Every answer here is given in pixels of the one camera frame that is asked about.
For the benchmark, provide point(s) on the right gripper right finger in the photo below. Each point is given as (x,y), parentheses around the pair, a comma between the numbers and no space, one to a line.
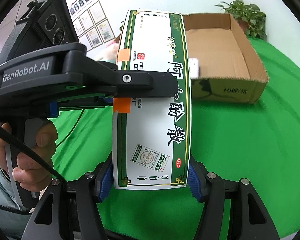
(249,218)

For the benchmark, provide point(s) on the green white medicine box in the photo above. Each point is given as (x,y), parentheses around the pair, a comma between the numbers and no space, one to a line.
(151,136)

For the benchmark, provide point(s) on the white plastic device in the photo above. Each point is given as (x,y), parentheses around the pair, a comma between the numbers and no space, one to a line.
(194,68)

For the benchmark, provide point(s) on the large cardboard tray box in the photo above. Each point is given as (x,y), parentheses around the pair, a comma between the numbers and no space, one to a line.
(229,68)

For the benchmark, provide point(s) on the framed certificates on wall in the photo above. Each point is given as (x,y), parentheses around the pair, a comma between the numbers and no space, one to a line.
(91,24)

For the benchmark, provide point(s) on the green tablecloth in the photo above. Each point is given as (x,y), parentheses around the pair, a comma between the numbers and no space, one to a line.
(260,142)

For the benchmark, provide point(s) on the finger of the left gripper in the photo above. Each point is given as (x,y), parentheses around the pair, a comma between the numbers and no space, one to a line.
(137,83)
(78,104)

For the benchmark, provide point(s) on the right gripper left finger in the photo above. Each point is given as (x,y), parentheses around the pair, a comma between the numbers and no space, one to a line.
(66,207)

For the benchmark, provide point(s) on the right potted green plant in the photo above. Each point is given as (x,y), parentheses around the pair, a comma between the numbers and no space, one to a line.
(248,16)

